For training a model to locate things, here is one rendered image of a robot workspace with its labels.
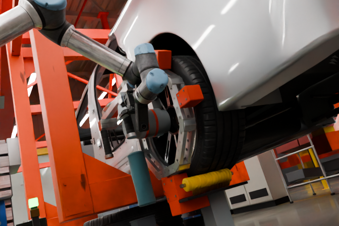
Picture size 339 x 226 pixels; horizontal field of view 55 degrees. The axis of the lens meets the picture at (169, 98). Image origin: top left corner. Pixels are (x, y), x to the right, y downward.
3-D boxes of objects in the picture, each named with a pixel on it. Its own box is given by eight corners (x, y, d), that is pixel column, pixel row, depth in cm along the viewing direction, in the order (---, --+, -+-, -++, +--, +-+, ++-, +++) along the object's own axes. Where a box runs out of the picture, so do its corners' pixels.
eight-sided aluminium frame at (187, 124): (208, 159, 137) (173, 47, 154) (195, 162, 134) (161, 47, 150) (157, 184, 181) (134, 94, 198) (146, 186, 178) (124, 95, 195)
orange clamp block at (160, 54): (171, 69, 159) (172, 50, 157) (157, 69, 155) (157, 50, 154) (164, 67, 165) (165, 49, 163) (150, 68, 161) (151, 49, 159)
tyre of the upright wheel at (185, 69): (211, 29, 168) (164, 96, 219) (172, 27, 157) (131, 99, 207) (269, 146, 141) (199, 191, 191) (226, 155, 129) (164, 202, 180)
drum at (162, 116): (174, 129, 160) (167, 103, 164) (134, 135, 149) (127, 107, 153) (163, 138, 171) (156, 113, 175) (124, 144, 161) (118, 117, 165)
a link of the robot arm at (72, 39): (27, 37, 128) (137, 97, 133) (25, 20, 119) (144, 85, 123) (44, 17, 134) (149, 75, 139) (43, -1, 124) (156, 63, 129)
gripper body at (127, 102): (138, 95, 137) (149, 82, 128) (143, 114, 135) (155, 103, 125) (121, 97, 134) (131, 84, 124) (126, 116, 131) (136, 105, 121)
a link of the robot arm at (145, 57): (128, 57, 126) (135, 82, 123) (134, 41, 116) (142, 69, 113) (148, 55, 129) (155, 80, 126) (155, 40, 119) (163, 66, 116)
